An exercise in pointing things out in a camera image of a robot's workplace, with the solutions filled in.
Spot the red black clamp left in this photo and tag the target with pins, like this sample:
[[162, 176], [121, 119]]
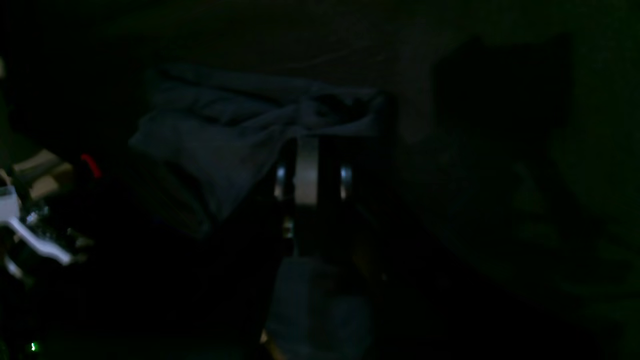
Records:
[[90, 169]]

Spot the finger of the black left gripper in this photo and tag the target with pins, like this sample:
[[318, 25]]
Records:
[[9, 217]]

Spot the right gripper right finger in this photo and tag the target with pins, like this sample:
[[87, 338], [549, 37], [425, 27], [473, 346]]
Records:
[[423, 302]]

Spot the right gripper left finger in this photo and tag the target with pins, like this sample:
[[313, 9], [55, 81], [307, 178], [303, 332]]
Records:
[[155, 292]]

